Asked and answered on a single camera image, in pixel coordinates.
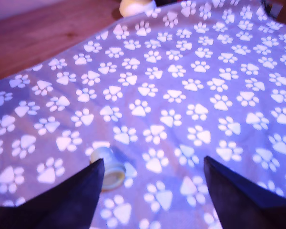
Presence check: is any paw print cloth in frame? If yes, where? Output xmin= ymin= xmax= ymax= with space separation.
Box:
xmin=0 ymin=0 xmax=286 ymax=229

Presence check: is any small white round camera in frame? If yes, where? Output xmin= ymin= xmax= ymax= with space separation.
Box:
xmin=119 ymin=0 xmax=158 ymax=18

